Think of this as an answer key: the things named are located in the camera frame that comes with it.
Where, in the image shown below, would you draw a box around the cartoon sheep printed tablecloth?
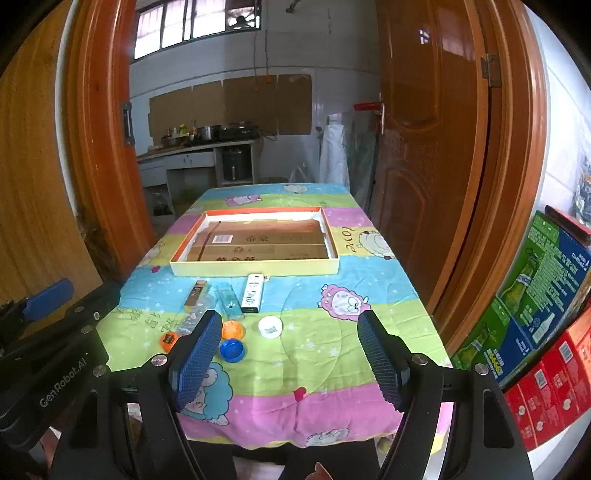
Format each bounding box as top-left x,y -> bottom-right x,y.
95,182 -> 453,449

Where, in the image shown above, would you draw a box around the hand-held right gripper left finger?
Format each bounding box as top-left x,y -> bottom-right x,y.
54,310 -> 238,480

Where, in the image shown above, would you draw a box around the grey kitchen counter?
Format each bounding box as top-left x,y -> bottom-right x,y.
137,138 -> 259,195

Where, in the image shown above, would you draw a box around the green beer carton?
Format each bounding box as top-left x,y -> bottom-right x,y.
450,210 -> 591,388

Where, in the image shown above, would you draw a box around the orange wooden door jamb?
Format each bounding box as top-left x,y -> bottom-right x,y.
429,0 -> 550,356
65,0 -> 158,280

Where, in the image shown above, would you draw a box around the metal door hinge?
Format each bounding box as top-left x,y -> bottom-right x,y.
480,54 -> 502,88

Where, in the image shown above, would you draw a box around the hanging cable with orange socket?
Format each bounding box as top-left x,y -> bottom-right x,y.
254,28 -> 271,86

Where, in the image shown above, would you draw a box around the orange wooden door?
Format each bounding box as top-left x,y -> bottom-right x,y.
369,0 -> 492,315

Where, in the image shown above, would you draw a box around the barred window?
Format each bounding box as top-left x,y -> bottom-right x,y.
134,0 -> 262,60

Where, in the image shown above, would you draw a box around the red carton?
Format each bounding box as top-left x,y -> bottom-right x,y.
503,305 -> 591,453

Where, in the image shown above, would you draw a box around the shallow orange-rimmed box tray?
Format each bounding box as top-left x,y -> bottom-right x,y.
169,207 -> 340,277

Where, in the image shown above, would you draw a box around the dark green air fryer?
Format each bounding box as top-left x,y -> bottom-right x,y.
222,148 -> 252,182

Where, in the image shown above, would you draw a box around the clear plastic tube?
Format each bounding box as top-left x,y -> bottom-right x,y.
177,298 -> 217,337

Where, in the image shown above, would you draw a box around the clear plastic sheet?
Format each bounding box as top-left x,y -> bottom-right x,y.
348,134 -> 379,208

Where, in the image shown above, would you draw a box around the long white box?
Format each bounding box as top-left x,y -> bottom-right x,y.
240,273 -> 265,313

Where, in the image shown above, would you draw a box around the white woven sack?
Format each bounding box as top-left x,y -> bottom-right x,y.
318,122 -> 349,185

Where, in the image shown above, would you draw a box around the metal strike plate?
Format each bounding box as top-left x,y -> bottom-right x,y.
121,100 -> 134,146

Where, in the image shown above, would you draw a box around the white bottle cap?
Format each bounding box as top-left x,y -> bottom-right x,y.
257,316 -> 283,339

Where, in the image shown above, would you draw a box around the blue bottle cap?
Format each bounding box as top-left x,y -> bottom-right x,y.
219,339 -> 247,361

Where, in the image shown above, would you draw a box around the brown cardboard wall sheets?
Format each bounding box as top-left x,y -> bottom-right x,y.
148,74 -> 313,139

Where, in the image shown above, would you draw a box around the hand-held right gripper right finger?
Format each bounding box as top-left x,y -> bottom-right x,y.
358,309 -> 536,480

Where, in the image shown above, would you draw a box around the printed brown cardboard sheet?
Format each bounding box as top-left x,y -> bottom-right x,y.
187,220 -> 331,261

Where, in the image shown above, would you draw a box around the small brown gold box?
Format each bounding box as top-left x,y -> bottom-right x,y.
184,279 -> 207,309

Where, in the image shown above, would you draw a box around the light blue rectangular box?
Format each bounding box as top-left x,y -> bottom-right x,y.
217,284 -> 243,319

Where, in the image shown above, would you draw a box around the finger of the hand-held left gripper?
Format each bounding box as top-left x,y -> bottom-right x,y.
59,281 -> 123,339
0,278 -> 75,334

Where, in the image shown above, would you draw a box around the dry straw bundle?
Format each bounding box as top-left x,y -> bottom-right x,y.
78,208 -> 125,282

